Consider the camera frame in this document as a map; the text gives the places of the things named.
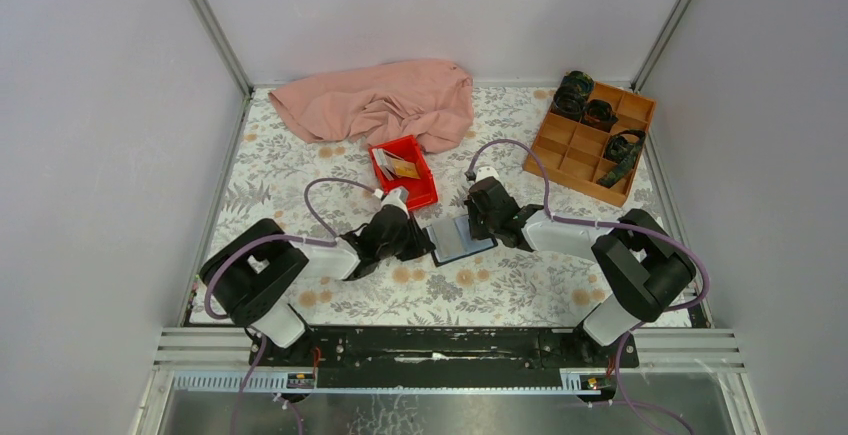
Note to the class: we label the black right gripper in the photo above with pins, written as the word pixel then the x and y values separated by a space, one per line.
pixel 472 209

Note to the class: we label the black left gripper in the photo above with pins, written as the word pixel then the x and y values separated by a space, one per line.
pixel 420 244

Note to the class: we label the gold VIP card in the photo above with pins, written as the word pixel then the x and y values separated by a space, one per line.
pixel 403 169

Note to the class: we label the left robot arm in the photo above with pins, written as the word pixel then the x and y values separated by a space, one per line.
pixel 250 276

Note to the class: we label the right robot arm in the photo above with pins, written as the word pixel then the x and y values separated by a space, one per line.
pixel 644 269

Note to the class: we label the stack of cards in bin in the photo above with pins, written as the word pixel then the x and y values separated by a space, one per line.
pixel 384 163

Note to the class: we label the red plastic bin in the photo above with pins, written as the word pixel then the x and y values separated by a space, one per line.
pixel 422 191

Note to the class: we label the wooden compartment tray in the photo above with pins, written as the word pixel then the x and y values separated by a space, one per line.
pixel 595 163

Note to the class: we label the pink cloth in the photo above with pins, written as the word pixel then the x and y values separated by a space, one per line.
pixel 428 99

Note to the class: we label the rolled dark belt top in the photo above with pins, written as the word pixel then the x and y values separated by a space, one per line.
pixel 570 99

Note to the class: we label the rolled dark belt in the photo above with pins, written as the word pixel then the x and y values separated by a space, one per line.
pixel 599 114
pixel 570 99

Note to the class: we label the rolled dark belt middle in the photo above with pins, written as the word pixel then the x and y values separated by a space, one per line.
pixel 599 114

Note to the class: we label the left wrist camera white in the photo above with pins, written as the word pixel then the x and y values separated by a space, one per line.
pixel 396 197

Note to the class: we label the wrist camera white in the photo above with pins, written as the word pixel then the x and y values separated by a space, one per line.
pixel 479 174
pixel 396 197

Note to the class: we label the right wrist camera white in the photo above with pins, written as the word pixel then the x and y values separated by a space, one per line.
pixel 479 174

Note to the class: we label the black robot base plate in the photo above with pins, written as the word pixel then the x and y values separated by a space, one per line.
pixel 421 357

